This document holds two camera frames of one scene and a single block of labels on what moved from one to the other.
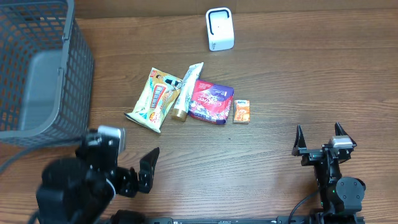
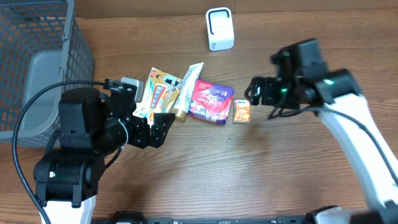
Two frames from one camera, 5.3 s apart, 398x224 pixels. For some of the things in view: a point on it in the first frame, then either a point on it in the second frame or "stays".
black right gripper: [311, 155] → [267, 97]
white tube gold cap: [190, 79] stays
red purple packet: [211, 102] stays
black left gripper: [132, 183] → [160, 129]
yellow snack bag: [157, 101] stays
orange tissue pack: [241, 111] stays
